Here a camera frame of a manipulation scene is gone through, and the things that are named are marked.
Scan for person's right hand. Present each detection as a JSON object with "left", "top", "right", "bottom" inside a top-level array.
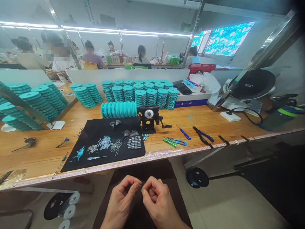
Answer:
[{"left": 142, "top": 176, "right": 183, "bottom": 225}]

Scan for person's left hand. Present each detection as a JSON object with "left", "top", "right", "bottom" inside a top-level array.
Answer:
[{"left": 107, "top": 175, "right": 143, "bottom": 224}]

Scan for black work mat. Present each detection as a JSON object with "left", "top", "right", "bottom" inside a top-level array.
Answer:
[{"left": 60, "top": 117, "right": 146, "bottom": 173}]

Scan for black line spool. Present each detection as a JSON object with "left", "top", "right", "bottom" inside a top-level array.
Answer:
[{"left": 186, "top": 167, "right": 210, "bottom": 189}]

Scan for measuring tape strip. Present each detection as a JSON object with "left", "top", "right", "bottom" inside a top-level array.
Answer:
[{"left": 0, "top": 128, "right": 305, "bottom": 190}]

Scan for group of black and white spools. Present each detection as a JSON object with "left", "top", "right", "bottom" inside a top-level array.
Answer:
[{"left": 44, "top": 191, "right": 81, "bottom": 229}]

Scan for pile of metal pins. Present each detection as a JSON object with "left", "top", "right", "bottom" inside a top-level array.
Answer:
[{"left": 110, "top": 139, "right": 123, "bottom": 156}]

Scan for pile of grey lead weights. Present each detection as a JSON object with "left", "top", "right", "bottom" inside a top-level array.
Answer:
[{"left": 126, "top": 138, "right": 143, "bottom": 150}]

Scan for pile of clear tubes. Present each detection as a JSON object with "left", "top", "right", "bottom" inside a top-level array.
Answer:
[{"left": 96, "top": 135, "right": 113, "bottom": 151}]

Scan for green plastic tool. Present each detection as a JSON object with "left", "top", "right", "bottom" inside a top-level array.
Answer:
[{"left": 163, "top": 137, "right": 178, "bottom": 149}]

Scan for pile of teal tubes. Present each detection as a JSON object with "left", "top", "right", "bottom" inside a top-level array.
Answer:
[{"left": 69, "top": 146, "right": 85, "bottom": 163}]

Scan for blue thread snips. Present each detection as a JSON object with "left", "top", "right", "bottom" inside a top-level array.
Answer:
[{"left": 166, "top": 137, "right": 187, "bottom": 146}]

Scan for black line bundle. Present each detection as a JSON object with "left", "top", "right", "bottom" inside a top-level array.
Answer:
[
  {"left": 109, "top": 119, "right": 122, "bottom": 131},
  {"left": 75, "top": 128, "right": 92, "bottom": 140},
  {"left": 121, "top": 129, "right": 139, "bottom": 144}
]

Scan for blue seam ripper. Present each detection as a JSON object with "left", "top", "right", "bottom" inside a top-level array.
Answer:
[{"left": 177, "top": 126, "right": 192, "bottom": 141}]

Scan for blue tipped bundle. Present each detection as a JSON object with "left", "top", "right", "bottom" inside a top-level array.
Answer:
[{"left": 55, "top": 137, "right": 70, "bottom": 149}]

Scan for black hand-crank winding machine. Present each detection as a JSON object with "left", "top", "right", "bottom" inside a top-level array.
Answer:
[{"left": 138, "top": 105, "right": 173, "bottom": 134}]

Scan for row of teal spools on winder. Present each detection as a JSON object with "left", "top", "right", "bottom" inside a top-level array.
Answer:
[{"left": 100, "top": 101, "right": 139, "bottom": 119}]

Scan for white cloth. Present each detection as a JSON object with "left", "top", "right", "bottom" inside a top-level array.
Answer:
[{"left": 49, "top": 120, "right": 66, "bottom": 131}]

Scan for gold foil sheet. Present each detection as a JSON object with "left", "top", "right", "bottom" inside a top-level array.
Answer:
[{"left": 0, "top": 169, "right": 27, "bottom": 182}]

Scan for white and blue box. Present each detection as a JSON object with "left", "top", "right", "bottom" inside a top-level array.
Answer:
[{"left": 173, "top": 92, "right": 213, "bottom": 108}]

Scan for dark feather bundle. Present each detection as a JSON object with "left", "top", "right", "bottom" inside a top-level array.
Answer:
[{"left": 10, "top": 137, "right": 37, "bottom": 153}]

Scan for block of teal spool stacks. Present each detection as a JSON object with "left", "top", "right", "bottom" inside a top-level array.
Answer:
[{"left": 102, "top": 79, "right": 180, "bottom": 111}]

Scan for white power strip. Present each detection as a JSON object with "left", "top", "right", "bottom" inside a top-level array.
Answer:
[{"left": 219, "top": 111, "right": 242, "bottom": 122}]

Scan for small group of teal spool stacks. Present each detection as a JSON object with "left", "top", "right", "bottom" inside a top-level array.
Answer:
[{"left": 69, "top": 82, "right": 104, "bottom": 109}]

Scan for black phone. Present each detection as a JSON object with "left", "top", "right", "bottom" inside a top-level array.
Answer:
[{"left": 175, "top": 83, "right": 193, "bottom": 95}]

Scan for tissue pack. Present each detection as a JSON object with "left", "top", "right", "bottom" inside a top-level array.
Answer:
[{"left": 182, "top": 79, "right": 203, "bottom": 93}]

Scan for white partition panel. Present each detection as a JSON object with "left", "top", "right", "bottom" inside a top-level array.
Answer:
[
  {"left": 0, "top": 69, "right": 52, "bottom": 84},
  {"left": 66, "top": 68, "right": 190, "bottom": 84}
]

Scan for white plastic bag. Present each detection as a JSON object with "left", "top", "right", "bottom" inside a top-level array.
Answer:
[{"left": 188, "top": 71, "right": 222, "bottom": 106}]

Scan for leaning teal spool stacks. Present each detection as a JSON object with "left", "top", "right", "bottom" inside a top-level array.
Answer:
[{"left": 0, "top": 80, "right": 69, "bottom": 132}]

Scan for background work table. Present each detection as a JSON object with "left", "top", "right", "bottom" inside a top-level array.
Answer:
[{"left": 99, "top": 51, "right": 189, "bottom": 70}]

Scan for red basket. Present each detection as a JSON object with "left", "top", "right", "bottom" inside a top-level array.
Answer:
[{"left": 188, "top": 63, "right": 217, "bottom": 77}]

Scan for dark water bottle green lid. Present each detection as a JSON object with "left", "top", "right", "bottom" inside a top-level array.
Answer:
[{"left": 261, "top": 106, "right": 305, "bottom": 132}]

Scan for black desk fan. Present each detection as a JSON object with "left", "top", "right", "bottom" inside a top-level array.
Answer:
[{"left": 221, "top": 69, "right": 277, "bottom": 112}]

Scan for window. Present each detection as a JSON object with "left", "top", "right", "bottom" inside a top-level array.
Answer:
[{"left": 190, "top": 21, "right": 257, "bottom": 57}]

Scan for blue handled pliers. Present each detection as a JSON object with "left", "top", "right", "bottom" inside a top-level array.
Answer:
[{"left": 192, "top": 126, "right": 215, "bottom": 146}]

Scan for metal chair frame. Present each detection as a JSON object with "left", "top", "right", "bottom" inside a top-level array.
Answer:
[{"left": 0, "top": 209, "right": 34, "bottom": 229}]

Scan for black cable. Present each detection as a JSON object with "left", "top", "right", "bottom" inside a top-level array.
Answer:
[{"left": 226, "top": 107, "right": 275, "bottom": 132}]

